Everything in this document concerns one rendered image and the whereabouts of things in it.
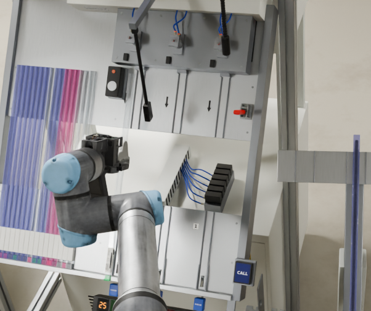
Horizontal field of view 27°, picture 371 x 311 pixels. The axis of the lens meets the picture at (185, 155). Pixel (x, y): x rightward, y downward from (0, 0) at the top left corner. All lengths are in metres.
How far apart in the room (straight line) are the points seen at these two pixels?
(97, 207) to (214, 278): 0.43
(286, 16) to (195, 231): 0.58
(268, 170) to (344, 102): 1.40
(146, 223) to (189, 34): 0.55
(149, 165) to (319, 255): 0.85
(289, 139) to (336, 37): 2.06
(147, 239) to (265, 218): 0.78
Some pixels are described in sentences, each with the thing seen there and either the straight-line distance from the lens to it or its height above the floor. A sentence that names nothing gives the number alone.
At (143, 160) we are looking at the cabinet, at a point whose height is 0.62.
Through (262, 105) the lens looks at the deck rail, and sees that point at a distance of 1.85.
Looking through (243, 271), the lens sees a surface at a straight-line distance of 1.82.
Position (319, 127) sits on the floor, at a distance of 3.53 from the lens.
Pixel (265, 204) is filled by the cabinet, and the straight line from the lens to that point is 2.24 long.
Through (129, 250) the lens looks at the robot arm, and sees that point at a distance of 1.44.
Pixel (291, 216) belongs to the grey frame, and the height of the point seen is 0.50.
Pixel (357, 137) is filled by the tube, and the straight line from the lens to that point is 1.71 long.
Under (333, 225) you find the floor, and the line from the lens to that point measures 3.06.
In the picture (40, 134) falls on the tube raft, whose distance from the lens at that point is 2.03.
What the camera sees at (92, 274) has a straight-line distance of 1.96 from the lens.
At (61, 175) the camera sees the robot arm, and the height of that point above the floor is 1.18.
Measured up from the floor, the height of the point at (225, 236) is 0.82.
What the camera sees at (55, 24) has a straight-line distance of 2.07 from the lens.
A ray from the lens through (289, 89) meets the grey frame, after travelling 2.06.
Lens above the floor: 2.15
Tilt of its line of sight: 39 degrees down
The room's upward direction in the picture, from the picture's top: 7 degrees counter-clockwise
